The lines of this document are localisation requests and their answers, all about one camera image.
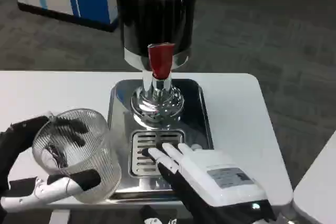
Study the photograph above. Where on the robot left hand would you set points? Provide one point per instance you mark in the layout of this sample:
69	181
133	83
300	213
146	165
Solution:
18	134

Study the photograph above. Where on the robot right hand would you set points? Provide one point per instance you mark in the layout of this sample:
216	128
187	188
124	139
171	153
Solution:
210	174

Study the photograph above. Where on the clear ribbed glass cup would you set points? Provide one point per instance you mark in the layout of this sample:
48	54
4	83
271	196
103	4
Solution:
105	161

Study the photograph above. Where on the slotted steel drip grid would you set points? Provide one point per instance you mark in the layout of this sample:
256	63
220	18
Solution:
143	153

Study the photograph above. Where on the grey table leg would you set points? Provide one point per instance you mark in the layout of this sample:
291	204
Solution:
60	217

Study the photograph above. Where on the white side table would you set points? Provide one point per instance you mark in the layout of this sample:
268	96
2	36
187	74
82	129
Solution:
317	182

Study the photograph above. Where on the dark drink dispenser, chrome base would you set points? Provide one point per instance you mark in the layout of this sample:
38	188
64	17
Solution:
157	11

